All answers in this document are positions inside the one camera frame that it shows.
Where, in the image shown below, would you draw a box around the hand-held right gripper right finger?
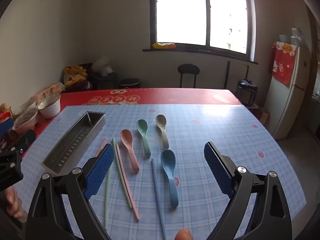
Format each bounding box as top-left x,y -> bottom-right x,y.
203,141 -> 293,240

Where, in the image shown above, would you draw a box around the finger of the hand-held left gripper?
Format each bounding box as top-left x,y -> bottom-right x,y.
0,118 -> 15,137
0,129 -> 36,188

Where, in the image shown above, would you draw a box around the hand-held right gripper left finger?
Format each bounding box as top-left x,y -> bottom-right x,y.
25,143 -> 115,240

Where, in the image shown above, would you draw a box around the stainless steel utensil tray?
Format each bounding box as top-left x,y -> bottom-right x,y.
41,111 -> 107,176

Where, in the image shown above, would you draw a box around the pink spoon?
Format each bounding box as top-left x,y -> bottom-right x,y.
120,129 -> 140,173

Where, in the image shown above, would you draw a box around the blue spoon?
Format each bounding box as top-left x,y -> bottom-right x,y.
160,149 -> 179,208

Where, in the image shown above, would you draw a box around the green spoon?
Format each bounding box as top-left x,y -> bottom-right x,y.
137,119 -> 152,158

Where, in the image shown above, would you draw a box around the blue chopstick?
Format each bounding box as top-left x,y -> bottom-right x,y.
151,158 -> 167,240

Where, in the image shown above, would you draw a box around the beige spoon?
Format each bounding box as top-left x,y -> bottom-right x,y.
155,114 -> 170,149

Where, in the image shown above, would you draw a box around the person's left hand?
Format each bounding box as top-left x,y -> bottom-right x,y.
4,188 -> 24,222

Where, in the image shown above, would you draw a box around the red packet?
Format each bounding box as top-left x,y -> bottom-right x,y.
0,112 -> 15,152

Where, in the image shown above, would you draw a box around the glass bowl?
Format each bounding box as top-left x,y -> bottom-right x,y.
12,110 -> 38,133

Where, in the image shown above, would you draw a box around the clear plastic bowl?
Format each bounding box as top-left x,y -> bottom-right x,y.
15,99 -> 38,114

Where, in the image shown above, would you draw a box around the blue plaid table mat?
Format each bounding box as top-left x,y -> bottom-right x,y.
21,104 -> 307,240

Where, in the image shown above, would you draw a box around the white textured bowl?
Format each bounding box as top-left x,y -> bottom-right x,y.
37,94 -> 61,119

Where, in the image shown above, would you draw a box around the printed snack box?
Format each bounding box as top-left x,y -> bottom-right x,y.
30,82 -> 65,103

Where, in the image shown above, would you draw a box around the cardboard box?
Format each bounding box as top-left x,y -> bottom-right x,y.
259,109 -> 271,127

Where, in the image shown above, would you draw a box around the reddish brown round object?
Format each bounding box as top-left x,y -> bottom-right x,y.
175,228 -> 193,240

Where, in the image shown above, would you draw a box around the pile of yellow and maroon clothes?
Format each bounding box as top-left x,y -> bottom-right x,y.
62,64 -> 93,90

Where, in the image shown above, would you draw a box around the red printed table mat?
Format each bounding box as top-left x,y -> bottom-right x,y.
32,88 -> 243,157

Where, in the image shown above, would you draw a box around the black pressure cooker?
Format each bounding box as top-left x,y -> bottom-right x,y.
236,79 -> 258,107

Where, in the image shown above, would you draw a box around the black armchair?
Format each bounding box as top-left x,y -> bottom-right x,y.
90,71 -> 118,90

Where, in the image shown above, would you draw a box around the black trash bin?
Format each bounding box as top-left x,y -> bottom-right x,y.
119,78 -> 141,89

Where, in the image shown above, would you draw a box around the white refrigerator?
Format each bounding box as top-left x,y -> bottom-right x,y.
265,42 -> 312,140

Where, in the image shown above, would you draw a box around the white plastic bag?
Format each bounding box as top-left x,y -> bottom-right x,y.
92,57 -> 112,77

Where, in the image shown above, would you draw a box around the black round stool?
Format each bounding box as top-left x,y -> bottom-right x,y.
178,64 -> 200,89

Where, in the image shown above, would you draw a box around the red printed hanging cloth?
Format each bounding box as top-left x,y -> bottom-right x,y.
271,42 -> 299,87

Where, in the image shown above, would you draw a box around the yellow object on sill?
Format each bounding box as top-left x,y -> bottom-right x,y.
153,42 -> 176,49

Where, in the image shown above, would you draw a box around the clear plastic containers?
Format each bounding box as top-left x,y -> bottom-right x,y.
279,27 -> 306,47

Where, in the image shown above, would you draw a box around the window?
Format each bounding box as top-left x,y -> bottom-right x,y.
142,0 -> 258,64

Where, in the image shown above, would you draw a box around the dark folding frame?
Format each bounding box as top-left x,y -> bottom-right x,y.
225,61 -> 250,90

